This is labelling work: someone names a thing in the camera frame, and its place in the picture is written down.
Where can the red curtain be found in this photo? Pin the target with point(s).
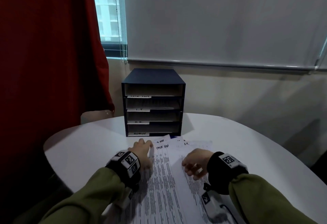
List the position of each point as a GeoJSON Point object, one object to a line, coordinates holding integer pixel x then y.
{"type": "Point", "coordinates": [38, 52]}

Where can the window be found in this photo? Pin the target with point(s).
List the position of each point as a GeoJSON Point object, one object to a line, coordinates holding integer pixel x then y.
{"type": "Point", "coordinates": [107, 9]}

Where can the black left wrist band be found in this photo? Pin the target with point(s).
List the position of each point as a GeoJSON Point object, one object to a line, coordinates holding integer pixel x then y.
{"type": "Point", "coordinates": [120, 170]}

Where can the wide white roller blind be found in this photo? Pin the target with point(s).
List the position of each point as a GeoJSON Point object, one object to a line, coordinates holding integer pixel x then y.
{"type": "Point", "coordinates": [217, 19]}

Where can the person's left hand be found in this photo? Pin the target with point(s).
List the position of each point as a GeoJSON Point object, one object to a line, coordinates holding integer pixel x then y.
{"type": "Point", "coordinates": [143, 149]}

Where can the black right wrist band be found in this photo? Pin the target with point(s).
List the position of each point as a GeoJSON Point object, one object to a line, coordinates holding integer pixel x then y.
{"type": "Point", "coordinates": [217, 177]}

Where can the pile of printed papers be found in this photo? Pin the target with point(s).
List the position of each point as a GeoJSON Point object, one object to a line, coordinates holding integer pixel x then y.
{"type": "Point", "coordinates": [166, 193]}

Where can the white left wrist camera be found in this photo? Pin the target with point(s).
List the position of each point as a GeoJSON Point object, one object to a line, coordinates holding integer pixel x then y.
{"type": "Point", "coordinates": [125, 200]}

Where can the beige chair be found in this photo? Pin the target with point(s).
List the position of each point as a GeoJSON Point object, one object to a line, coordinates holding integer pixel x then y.
{"type": "Point", "coordinates": [92, 116]}

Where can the dark blue paper tray organizer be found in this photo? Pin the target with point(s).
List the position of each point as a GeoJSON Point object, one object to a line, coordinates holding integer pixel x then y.
{"type": "Point", "coordinates": [153, 75]}

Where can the person's right forearm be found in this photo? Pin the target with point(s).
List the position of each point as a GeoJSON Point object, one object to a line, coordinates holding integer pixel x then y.
{"type": "Point", "coordinates": [263, 203]}

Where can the person's right hand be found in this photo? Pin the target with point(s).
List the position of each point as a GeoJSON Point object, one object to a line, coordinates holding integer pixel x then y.
{"type": "Point", "coordinates": [199, 160]}

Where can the person's left forearm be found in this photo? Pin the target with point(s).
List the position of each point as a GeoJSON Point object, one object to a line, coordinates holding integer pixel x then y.
{"type": "Point", "coordinates": [84, 200]}

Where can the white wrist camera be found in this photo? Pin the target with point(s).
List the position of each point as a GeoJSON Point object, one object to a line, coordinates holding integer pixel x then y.
{"type": "Point", "coordinates": [125, 200]}
{"type": "Point", "coordinates": [214, 207]}

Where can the narrow white roller blind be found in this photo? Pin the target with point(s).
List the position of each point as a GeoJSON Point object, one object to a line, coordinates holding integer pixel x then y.
{"type": "Point", "coordinates": [324, 60]}

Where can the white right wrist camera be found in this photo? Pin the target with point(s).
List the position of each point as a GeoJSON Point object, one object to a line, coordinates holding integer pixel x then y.
{"type": "Point", "coordinates": [214, 207]}

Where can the black wrist band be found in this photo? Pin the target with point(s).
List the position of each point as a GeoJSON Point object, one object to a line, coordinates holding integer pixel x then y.
{"type": "Point", "coordinates": [217, 177]}
{"type": "Point", "coordinates": [120, 170]}

